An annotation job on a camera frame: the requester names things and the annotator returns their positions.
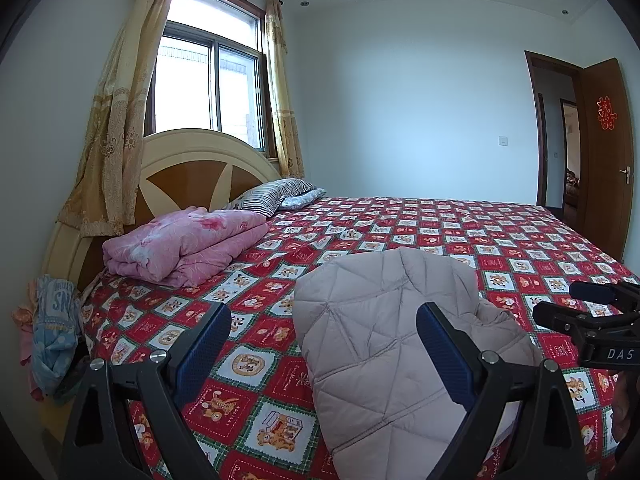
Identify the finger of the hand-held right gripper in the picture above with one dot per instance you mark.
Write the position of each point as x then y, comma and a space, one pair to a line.
575, 322
600, 292

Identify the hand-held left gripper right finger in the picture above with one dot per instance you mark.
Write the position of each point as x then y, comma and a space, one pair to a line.
447, 350

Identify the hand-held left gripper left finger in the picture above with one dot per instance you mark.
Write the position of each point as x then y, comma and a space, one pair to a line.
202, 350

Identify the pale pink puffer jacket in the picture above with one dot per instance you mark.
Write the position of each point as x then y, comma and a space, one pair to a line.
370, 335

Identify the person's right hand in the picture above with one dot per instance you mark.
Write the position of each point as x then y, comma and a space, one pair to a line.
627, 415

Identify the pink folded quilt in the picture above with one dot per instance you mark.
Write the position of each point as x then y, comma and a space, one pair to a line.
185, 245

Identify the brown wooden door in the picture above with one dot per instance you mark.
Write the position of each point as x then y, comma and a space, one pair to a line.
602, 185

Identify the brown sofa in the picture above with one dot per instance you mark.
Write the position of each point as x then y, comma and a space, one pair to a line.
571, 182

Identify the red patchwork bedspread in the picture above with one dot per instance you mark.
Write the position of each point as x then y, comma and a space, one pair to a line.
450, 225

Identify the blue hanging garment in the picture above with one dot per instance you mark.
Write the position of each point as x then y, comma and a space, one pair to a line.
57, 330

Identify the striped pillow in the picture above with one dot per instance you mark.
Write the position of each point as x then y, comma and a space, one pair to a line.
270, 197

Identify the wooden bed headboard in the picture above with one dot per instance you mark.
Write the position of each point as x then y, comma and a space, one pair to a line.
185, 180

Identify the pink hanging cloth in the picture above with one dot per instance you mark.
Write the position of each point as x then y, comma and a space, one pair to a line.
24, 340

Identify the red paper door decoration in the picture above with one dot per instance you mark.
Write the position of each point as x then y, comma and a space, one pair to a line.
606, 112

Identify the grey patterned pillow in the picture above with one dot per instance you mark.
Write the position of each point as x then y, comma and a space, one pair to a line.
302, 200

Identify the wide yellow curtain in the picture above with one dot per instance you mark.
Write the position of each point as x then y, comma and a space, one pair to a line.
120, 125

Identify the window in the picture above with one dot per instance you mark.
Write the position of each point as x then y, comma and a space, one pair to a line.
210, 75

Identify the dark wooden door frame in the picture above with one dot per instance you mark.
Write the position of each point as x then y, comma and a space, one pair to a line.
531, 125

